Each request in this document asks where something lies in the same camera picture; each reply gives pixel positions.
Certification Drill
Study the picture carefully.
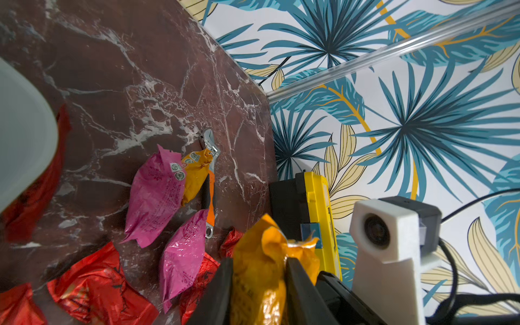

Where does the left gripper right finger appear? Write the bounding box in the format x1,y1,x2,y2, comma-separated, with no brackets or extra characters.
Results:
285,257,338,324

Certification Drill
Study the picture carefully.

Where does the small yellow tea bag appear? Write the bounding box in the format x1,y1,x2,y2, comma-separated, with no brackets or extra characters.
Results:
181,148,213,206

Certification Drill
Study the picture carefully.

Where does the white plastic storage box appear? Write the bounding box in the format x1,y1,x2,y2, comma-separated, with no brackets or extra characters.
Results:
1,60,58,210

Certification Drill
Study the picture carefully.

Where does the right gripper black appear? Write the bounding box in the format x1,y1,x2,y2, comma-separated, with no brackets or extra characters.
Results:
316,271,386,325

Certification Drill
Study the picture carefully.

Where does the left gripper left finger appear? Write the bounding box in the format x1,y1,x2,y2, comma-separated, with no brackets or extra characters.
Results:
187,258,233,325

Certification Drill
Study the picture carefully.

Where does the pink tea bag large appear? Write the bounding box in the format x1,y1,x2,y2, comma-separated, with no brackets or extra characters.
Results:
159,209,209,313

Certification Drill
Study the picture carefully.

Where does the red tea bag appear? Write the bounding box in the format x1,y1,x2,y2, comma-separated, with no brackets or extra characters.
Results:
179,253,220,325
47,242,159,324
1,283,48,325
219,227,244,259
1,104,72,243

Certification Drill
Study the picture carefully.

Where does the yellow black toolbox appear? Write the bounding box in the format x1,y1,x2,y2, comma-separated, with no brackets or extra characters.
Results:
269,172,343,280

